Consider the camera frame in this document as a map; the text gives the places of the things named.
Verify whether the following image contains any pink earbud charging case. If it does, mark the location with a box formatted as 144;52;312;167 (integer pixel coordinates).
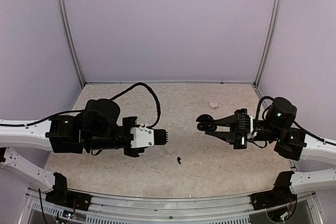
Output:
208;101;218;109

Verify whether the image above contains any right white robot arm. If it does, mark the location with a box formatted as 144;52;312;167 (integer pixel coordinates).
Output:
196;96;335;205

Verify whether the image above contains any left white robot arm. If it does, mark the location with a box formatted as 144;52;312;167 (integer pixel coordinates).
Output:
1;99;155;206

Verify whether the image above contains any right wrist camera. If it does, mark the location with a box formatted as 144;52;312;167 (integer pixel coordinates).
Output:
235;109;257;139

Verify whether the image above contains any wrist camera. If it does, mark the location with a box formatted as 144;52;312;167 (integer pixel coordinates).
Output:
235;109;257;139
130;124;168;148

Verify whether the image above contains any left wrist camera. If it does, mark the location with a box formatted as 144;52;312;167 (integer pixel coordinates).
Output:
130;124;168;148

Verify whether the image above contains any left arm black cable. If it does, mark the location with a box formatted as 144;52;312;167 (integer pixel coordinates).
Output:
0;82;161;129

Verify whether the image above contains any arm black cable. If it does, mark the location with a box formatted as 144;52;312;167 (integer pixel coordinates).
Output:
0;82;161;129
256;95;336;147

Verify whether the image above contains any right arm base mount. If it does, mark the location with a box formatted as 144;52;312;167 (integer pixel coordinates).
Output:
250;190;297;210

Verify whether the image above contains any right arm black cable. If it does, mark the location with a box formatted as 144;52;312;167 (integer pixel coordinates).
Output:
256;95;336;147

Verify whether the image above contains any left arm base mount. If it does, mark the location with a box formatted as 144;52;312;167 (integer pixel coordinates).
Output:
46;190;92;211

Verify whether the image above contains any right aluminium corner post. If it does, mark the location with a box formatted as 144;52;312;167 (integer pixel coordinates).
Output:
254;0;281;88

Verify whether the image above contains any aluminium corner post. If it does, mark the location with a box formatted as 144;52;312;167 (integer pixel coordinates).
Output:
254;0;281;88
57;0;86;88

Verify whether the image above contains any left aluminium corner post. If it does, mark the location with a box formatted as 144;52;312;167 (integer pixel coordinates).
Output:
57;0;86;88

